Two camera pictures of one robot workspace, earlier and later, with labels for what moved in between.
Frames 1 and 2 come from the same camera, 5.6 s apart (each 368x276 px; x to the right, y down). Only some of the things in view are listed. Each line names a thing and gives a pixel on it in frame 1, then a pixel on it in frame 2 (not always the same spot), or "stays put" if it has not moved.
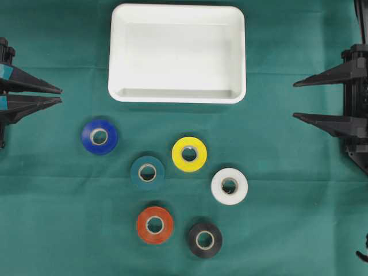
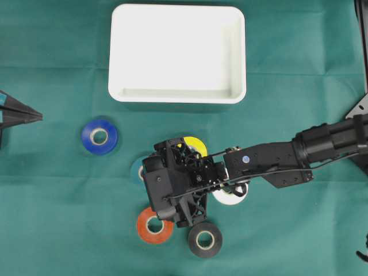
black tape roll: [204, 240] stays put
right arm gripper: [354, 65] to [179, 178]
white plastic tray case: [194, 53] stays put
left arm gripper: [19, 107] to [7, 119]
